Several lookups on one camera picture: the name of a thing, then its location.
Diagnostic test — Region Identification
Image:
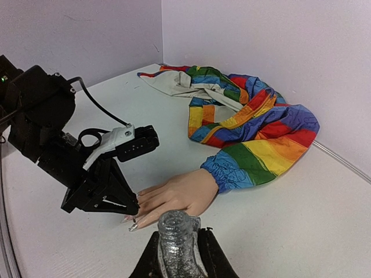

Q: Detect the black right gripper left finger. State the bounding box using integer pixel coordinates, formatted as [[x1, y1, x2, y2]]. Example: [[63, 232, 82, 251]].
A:
[[129, 232, 162, 278]]

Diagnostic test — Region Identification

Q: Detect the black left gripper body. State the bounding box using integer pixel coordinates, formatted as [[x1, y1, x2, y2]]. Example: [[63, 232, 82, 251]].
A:
[[61, 160, 111, 213]]

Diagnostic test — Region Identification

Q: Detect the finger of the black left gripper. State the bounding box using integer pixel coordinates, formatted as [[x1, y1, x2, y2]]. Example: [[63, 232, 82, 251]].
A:
[[82, 193, 139, 215], [101, 159, 137, 203]]

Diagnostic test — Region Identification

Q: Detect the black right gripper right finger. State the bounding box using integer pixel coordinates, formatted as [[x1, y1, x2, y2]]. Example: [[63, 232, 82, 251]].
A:
[[198, 228, 239, 278]]

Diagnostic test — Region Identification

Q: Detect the clear nail polish bottle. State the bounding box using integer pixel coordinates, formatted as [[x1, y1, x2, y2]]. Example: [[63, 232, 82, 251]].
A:
[[158, 210, 208, 277]]

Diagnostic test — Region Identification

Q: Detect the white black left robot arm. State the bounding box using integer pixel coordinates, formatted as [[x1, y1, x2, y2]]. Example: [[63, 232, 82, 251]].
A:
[[1, 56, 139, 215]]

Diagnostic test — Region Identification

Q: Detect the mannequin hand with nails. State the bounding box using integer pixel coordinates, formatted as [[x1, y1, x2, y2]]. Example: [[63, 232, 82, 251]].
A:
[[121, 169, 219, 232]]

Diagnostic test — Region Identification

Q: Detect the rainbow striped jacket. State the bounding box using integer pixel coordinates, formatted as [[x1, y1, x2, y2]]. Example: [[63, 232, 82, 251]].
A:
[[139, 65, 320, 192]]

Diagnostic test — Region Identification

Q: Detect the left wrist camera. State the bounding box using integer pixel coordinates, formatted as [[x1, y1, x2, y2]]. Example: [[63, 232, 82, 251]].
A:
[[78, 125, 159, 170]]

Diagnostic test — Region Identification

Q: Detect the aluminium table frame rail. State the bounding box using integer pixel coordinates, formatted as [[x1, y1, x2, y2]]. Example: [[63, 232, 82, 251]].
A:
[[1, 156, 22, 278]]

